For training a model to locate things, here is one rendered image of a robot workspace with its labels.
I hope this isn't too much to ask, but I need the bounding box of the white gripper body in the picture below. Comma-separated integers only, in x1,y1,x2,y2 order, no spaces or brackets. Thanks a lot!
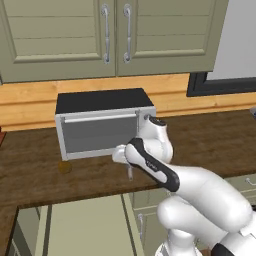
111,143,132,166

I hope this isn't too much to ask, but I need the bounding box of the green drawer front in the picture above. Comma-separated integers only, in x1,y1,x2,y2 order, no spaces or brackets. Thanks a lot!
225,173,256,206

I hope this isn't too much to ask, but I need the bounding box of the silver toaster oven black top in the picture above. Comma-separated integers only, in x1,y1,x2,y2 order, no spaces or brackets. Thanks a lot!
54,87,158,162

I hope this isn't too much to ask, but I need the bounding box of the green base cupboard door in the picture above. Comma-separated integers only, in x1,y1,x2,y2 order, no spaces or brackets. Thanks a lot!
131,188,172,256

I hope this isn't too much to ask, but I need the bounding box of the brown round food item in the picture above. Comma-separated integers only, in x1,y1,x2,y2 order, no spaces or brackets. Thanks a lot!
58,161,73,175

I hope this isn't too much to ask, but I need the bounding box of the silver toaster oven door handle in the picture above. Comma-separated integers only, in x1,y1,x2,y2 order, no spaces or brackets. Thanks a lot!
63,112,138,124

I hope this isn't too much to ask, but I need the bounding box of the silver base cupboard handle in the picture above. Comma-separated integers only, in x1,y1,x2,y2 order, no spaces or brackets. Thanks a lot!
137,213,145,242

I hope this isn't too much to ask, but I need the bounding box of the black window frame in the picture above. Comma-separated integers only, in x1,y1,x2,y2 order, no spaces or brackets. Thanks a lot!
186,71,256,98

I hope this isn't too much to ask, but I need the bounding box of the silver cupboard door handle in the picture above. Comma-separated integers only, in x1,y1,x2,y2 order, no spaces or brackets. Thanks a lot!
100,3,111,65
122,3,133,64

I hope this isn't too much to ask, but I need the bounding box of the green wall cupboard door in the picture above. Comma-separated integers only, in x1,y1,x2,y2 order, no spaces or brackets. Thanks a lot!
115,0,230,77
0,0,117,84

